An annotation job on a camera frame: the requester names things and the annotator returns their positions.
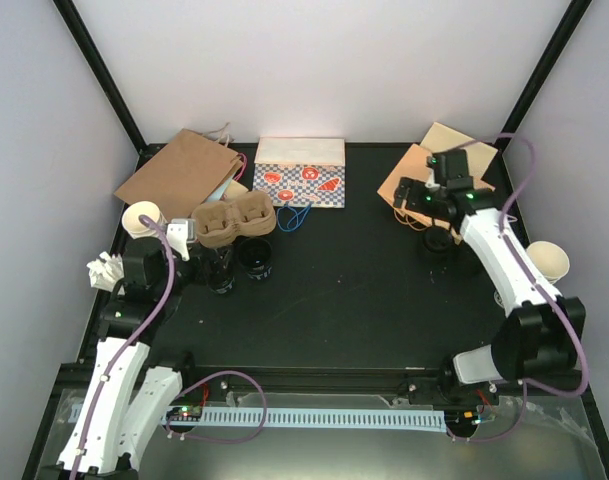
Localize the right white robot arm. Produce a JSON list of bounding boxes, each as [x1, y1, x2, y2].
[[393, 148, 589, 403]]

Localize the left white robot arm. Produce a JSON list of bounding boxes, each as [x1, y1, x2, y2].
[[38, 237, 232, 479]]

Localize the black coffee cup front left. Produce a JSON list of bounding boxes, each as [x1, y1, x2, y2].
[[205, 245, 234, 295]]

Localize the black coffee cup open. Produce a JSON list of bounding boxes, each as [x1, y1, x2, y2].
[[237, 237, 273, 281]]

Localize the black lidded cup right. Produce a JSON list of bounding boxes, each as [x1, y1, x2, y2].
[[420, 225, 456, 261]]

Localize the left stack paper cups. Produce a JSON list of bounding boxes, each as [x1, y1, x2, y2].
[[121, 201, 167, 239]]

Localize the stack paper cups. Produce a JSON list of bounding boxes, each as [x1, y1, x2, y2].
[[121, 201, 167, 239], [526, 241, 570, 284]]

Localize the white wrapped straws bundle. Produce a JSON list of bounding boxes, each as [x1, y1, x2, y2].
[[87, 251, 124, 292]]

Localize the brown kraft paper bag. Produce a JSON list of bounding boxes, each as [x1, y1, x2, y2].
[[115, 129, 242, 220]]

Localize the pink white paper bag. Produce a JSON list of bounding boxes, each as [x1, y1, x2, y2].
[[205, 153, 248, 203]]

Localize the right stack paper cups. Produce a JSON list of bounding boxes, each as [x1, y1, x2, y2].
[[526, 241, 570, 284]]

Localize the left base circuit board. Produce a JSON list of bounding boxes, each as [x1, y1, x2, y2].
[[166, 405, 202, 421]]

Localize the base circuit board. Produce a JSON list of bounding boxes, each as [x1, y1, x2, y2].
[[444, 410, 496, 426], [166, 405, 202, 421]]

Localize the blue checkered paper bag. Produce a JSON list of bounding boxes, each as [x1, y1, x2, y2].
[[253, 137, 346, 209]]

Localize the right base circuit board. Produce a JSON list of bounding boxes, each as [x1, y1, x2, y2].
[[444, 410, 496, 426]]

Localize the right black frame post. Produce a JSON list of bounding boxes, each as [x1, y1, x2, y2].
[[494, 0, 593, 149]]

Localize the black frame post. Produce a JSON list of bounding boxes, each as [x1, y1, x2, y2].
[[494, 0, 593, 149], [53, 0, 148, 154]]

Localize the tan paper bag brown handles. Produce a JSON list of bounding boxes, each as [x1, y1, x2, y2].
[[420, 122, 498, 179]]

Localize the light blue cable duct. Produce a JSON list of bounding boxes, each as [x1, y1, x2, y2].
[[160, 406, 446, 433]]

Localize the left black frame post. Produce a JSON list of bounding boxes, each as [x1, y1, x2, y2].
[[53, 0, 148, 154]]

